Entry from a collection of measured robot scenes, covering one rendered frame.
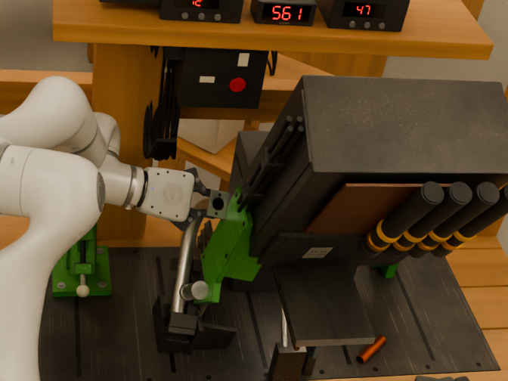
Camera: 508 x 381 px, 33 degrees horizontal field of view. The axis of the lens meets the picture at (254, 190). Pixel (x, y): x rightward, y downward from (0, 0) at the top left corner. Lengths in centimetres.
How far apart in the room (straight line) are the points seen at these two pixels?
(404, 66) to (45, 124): 382
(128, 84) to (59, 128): 58
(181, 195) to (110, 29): 35
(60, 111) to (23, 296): 28
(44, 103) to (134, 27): 42
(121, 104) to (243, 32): 35
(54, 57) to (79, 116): 319
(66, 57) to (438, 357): 296
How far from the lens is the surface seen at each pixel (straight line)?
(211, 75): 176
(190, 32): 169
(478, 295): 227
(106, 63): 185
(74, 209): 120
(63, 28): 167
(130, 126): 194
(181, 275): 187
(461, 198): 139
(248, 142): 192
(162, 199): 172
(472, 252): 238
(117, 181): 168
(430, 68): 503
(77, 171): 122
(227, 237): 173
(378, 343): 199
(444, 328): 212
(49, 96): 131
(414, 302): 215
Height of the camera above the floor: 235
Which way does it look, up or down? 38 degrees down
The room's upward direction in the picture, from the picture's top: 11 degrees clockwise
